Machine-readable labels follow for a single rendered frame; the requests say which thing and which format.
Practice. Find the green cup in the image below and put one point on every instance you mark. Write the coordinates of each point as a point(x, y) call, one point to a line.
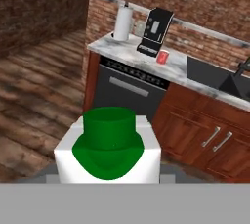
point(109, 130)

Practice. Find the white paper towel roll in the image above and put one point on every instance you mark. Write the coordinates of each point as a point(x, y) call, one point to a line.
point(123, 22)

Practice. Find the grey wall socket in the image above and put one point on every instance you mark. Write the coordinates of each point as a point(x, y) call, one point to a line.
point(140, 29)

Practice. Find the red cup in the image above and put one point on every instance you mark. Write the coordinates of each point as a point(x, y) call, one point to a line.
point(162, 56)

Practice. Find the black dishwasher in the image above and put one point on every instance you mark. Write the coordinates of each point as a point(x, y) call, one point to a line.
point(127, 87)

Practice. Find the black coffee machine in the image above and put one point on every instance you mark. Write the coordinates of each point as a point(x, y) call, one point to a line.
point(154, 32)

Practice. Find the black tap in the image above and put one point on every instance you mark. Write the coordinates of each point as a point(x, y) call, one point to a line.
point(243, 66)

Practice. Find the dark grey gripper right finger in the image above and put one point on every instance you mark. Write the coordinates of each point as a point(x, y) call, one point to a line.
point(167, 178)

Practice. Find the black sink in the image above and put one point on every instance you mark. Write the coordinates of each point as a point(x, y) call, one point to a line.
point(211, 74)

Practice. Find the brown wooden cupboard door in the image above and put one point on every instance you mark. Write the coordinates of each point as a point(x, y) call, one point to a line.
point(182, 133)
point(232, 159)

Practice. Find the white square block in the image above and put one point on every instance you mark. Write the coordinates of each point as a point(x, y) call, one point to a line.
point(66, 166)

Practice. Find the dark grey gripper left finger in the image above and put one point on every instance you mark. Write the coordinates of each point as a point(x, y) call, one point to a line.
point(49, 178)

